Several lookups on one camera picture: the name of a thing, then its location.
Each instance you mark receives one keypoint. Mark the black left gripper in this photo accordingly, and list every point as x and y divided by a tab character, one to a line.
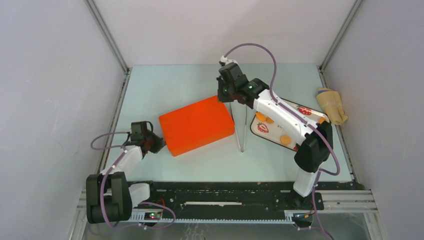
159	142

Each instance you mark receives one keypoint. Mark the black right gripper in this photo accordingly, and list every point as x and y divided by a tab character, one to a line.
220	97

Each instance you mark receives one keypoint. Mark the orange box lid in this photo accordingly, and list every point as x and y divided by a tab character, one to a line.
196	125

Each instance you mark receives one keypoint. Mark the clear plastic tongs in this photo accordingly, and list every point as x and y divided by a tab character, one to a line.
239	115

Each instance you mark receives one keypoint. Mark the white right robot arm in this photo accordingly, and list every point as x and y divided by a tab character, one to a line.
314	140

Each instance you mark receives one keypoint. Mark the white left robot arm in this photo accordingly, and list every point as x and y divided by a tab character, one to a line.
110	198

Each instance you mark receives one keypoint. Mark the strawberry pattern tray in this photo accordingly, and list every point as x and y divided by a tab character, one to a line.
273	132

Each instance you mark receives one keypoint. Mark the yellow cloth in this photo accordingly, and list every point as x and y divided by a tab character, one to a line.
331	104

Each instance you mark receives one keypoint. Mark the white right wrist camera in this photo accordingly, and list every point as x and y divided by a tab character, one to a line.
225	61

